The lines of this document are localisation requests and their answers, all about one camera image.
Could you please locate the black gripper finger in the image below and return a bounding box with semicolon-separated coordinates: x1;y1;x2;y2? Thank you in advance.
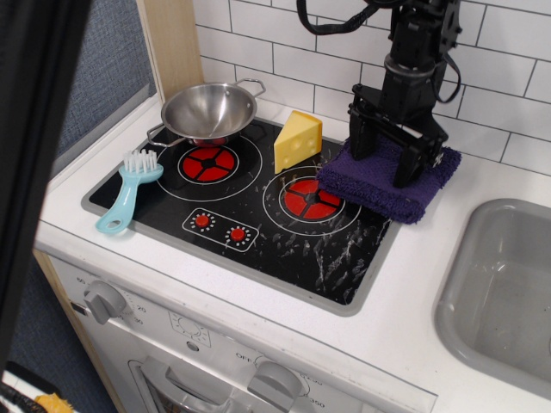
393;146;427;188
350;112;379;160

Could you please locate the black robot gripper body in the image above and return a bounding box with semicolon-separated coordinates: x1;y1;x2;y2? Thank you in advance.
349;59;448;163

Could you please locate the purple towel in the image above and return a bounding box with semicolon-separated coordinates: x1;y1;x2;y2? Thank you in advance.
317;139;461;224

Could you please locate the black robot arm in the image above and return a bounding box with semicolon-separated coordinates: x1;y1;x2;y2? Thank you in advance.
349;1;462;188

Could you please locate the yellow toy cheese wedge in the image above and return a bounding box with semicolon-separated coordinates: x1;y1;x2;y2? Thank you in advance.
274;110;323;174

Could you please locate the silver metal pan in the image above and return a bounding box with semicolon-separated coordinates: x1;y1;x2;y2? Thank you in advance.
147;78;266;148

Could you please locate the black toy stove top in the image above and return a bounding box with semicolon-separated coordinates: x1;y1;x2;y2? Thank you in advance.
81;118;403;318

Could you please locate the grey sink basin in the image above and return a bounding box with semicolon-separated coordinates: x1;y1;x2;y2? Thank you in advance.
436;199;550;398

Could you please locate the light blue dish brush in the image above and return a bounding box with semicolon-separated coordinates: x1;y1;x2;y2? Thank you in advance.
96;149;164;234

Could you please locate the grey right oven knob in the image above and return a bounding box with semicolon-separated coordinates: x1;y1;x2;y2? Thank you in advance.
247;361;303;410

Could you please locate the grey oven knob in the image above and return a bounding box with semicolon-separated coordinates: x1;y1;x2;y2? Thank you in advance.
247;361;303;410
84;280;127;325

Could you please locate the white toy oven front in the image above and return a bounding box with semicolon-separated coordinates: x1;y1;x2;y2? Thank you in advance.
51;258;436;412

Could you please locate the grey left oven knob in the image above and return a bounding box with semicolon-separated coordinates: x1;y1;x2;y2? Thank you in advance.
84;280;127;325

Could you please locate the yellow cloth object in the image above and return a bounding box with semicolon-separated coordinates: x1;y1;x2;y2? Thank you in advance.
34;393;75;413

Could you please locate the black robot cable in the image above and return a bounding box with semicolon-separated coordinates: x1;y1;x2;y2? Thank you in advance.
295;0;462;104

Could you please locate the light wooden side post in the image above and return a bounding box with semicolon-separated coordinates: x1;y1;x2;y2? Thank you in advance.
136;0;204;103

